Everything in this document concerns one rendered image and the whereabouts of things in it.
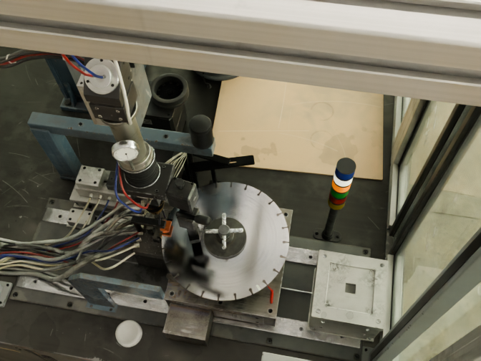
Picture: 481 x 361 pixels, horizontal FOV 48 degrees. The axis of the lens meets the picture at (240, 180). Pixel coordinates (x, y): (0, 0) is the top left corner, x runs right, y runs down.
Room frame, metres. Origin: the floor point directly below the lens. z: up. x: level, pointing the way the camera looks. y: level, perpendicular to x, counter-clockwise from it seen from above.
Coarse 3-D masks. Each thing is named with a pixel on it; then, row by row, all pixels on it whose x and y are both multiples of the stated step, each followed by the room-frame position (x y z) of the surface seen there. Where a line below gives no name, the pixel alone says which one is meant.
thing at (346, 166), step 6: (342, 162) 0.63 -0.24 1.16; (348, 162) 0.63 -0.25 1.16; (354, 162) 0.63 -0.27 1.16; (336, 168) 0.62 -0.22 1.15; (342, 168) 0.61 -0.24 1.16; (348, 168) 0.61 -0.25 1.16; (354, 168) 0.61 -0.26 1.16; (336, 174) 0.61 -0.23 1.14; (342, 174) 0.60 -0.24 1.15; (348, 174) 0.60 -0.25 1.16
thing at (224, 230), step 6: (222, 216) 0.59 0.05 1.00; (222, 222) 0.57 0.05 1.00; (222, 228) 0.55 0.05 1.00; (228, 228) 0.55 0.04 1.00; (234, 228) 0.55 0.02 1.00; (240, 228) 0.55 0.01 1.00; (222, 234) 0.53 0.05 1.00; (228, 234) 0.54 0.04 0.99; (222, 240) 0.52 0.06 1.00; (222, 246) 0.50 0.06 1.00
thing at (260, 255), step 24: (216, 192) 0.68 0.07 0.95; (240, 192) 0.68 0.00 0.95; (168, 216) 0.62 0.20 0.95; (216, 216) 0.61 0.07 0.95; (240, 216) 0.60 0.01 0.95; (264, 216) 0.60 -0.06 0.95; (168, 240) 0.55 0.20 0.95; (264, 240) 0.53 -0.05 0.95; (288, 240) 0.53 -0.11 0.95; (168, 264) 0.48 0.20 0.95; (192, 264) 0.48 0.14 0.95; (216, 264) 0.48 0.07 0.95; (240, 264) 0.47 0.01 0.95; (264, 264) 0.47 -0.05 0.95; (192, 288) 0.42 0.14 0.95; (216, 288) 0.41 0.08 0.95; (240, 288) 0.41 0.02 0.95
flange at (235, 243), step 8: (216, 224) 0.58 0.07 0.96; (232, 224) 0.58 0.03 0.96; (240, 224) 0.58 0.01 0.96; (208, 240) 0.54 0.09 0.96; (216, 240) 0.54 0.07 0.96; (232, 240) 0.53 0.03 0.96; (240, 240) 0.53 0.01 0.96; (208, 248) 0.52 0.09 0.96; (216, 248) 0.52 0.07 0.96; (232, 248) 0.51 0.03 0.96; (240, 248) 0.51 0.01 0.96; (224, 256) 0.49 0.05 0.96; (232, 256) 0.49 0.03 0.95
